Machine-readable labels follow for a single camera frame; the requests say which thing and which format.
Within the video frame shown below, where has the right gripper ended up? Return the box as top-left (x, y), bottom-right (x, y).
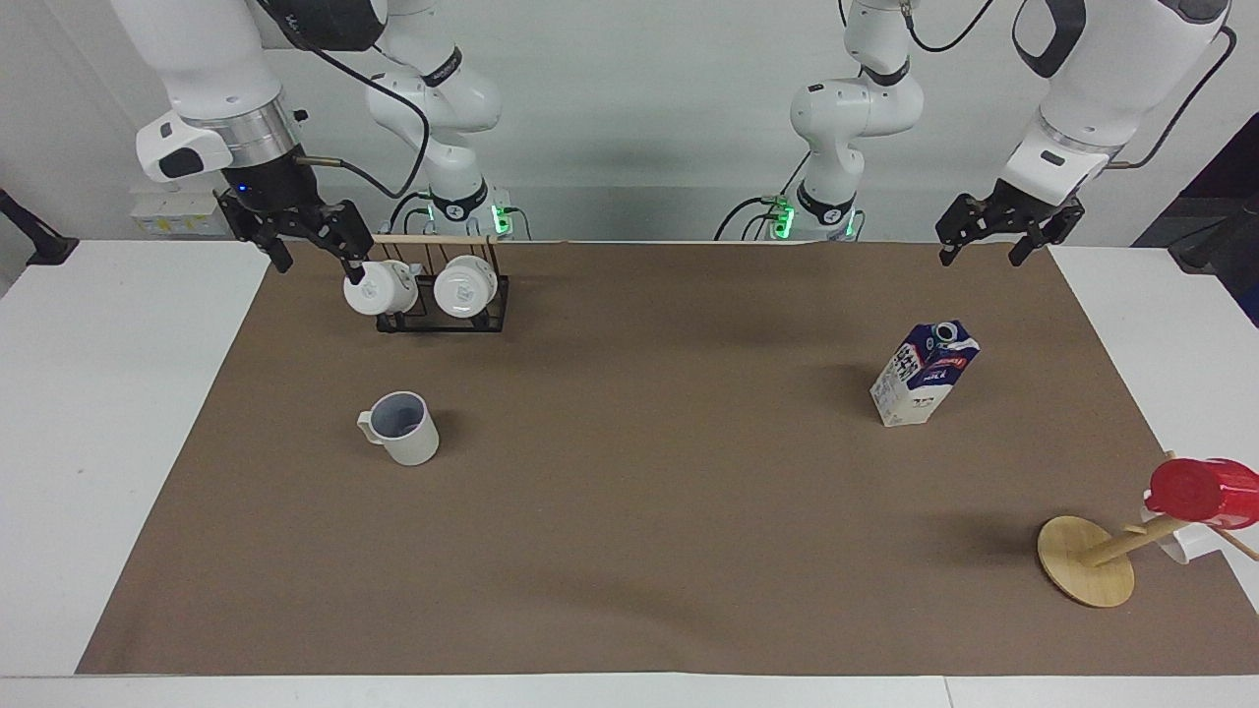
top-left (213, 147), bottom-right (376, 287)

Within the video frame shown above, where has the blue and white milk carton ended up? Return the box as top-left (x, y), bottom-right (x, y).
top-left (869, 320), bottom-right (983, 429)

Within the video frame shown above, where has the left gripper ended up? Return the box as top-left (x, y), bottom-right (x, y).
top-left (933, 179), bottom-right (1085, 268)

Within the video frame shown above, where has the red cup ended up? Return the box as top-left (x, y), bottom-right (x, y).
top-left (1146, 456), bottom-right (1259, 531)

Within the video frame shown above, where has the black cable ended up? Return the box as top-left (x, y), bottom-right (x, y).
top-left (714, 146), bottom-right (819, 243)
top-left (903, 0), bottom-right (997, 54)
top-left (1101, 24), bottom-right (1239, 171)
top-left (257, 0), bottom-right (435, 204)
top-left (388, 190), bottom-right (436, 240)

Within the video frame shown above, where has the grey cup with handle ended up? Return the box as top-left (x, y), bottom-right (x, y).
top-left (355, 390), bottom-right (441, 467)

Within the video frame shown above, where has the small white cup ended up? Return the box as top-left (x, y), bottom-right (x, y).
top-left (1140, 501), bottom-right (1222, 565)

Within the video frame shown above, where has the black wire cup rack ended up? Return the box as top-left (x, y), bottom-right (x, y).
top-left (372, 232), bottom-right (511, 335)

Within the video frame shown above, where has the wooden mug tree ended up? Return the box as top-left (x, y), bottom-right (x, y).
top-left (1037, 449), bottom-right (1259, 610)

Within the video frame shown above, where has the black stand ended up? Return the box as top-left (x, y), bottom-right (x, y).
top-left (0, 187), bottom-right (81, 267)
top-left (1131, 113), bottom-right (1259, 327)

